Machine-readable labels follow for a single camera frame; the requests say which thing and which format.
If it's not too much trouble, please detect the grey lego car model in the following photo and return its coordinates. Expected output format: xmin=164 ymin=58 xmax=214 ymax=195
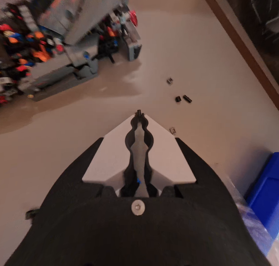
xmin=0 ymin=0 xmax=143 ymax=106

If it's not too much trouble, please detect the blue plastic bin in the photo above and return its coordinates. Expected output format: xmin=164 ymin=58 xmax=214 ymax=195
xmin=246 ymin=152 xmax=279 ymax=241

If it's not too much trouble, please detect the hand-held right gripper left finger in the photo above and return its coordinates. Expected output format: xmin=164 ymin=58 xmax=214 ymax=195
xmin=82 ymin=115 xmax=140 ymax=197

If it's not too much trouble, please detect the clear plastic bag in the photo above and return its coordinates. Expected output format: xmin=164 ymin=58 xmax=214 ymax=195
xmin=224 ymin=174 xmax=279 ymax=266

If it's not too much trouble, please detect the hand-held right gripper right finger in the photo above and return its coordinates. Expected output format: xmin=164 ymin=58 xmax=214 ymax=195
xmin=141 ymin=115 xmax=197 ymax=197

